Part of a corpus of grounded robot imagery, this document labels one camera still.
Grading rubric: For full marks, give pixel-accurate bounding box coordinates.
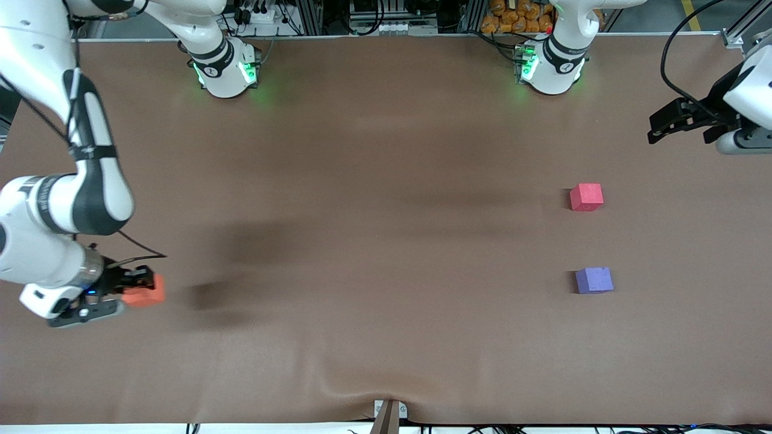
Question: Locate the orange foam block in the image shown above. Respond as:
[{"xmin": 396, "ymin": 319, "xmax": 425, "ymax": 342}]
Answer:
[{"xmin": 122, "ymin": 274, "xmax": 167, "ymax": 308}]

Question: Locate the red foam block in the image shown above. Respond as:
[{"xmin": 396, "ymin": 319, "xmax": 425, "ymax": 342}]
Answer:
[{"xmin": 570, "ymin": 183, "xmax": 604, "ymax": 212}]

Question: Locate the purple foam block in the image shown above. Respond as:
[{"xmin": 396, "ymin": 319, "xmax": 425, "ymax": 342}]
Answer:
[{"xmin": 574, "ymin": 267, "xmax": 615, "ymax": 295}]

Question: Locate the bag of orange items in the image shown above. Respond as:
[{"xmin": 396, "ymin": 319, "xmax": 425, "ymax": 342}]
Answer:
[{"xmin": 481, "ymin": 0, "xmax": 554, "ymax": 35}]

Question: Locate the brown table mat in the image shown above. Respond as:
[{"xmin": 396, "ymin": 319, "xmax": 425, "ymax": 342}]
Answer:
[{"xmin": 0, "ymin": 33, "xmax": 772, "ymax": 426}]

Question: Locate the grey metal table clamp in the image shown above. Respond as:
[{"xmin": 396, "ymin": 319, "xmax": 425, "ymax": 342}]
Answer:
[{"xmin": 373, "ymin": 399, "xmax": 408, "ymax": 434}]

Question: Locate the white power strip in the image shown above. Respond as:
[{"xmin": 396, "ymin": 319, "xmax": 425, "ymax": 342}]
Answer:
[{"xmin": 240, "ymin": 5, "xmax": 285, "ymax": 26}]

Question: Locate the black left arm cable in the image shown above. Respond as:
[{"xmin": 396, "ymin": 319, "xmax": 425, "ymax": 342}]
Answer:
[{"xmin": 660, "ymin": 0, "xmax": 727, "ymax": 116}]

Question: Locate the aluminium frame profile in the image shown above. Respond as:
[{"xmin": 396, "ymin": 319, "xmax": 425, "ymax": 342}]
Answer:
[{"xmin": 722, "ymin": 0, "xmax": 772, "ymax": 49}]

